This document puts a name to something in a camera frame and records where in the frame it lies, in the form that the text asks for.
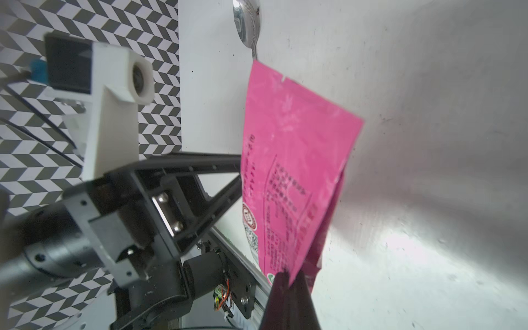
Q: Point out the pink tea sachet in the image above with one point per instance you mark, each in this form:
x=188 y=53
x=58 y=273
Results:
x=296 y=145

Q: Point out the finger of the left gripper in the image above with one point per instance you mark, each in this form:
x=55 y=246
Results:
x=191 y=212
x=187 y=163

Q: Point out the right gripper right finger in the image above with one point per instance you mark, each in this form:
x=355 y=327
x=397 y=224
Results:
x=302 y=312

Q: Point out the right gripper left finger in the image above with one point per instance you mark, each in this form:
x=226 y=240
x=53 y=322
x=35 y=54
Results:
x=278 y=312

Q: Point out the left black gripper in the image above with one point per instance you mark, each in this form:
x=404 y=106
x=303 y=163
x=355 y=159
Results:
x=113 y=222

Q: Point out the metal spoon patterned handle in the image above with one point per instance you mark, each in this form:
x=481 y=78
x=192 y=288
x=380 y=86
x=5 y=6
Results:
x=247 y=23

